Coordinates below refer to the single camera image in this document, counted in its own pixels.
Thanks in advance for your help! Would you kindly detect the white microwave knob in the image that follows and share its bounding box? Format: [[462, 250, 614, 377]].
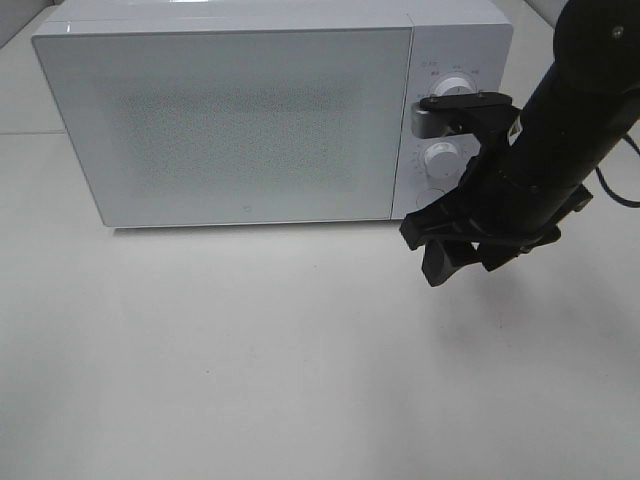
[[431, 72, 476, 97], [423, 142, 467, 180]]

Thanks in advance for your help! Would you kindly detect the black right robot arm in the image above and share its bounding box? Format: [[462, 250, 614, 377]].
[[400, 1, 639, 286]]

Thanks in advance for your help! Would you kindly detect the white microwave oven body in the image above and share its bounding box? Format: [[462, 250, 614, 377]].
[[32, 1, 513, 221]]

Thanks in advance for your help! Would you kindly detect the round white door button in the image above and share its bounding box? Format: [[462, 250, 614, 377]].
[[416, 188, 446, 210]]

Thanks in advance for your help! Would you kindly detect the white microwave door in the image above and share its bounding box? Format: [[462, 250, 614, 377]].
[[33, 28, 411, 227]]

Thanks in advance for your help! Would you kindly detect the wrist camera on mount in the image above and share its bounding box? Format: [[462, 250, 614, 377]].
[[410, 92, 520, 146]]

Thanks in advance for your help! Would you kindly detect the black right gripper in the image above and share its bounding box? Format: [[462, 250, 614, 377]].
[[400, 127, 593, 287]]

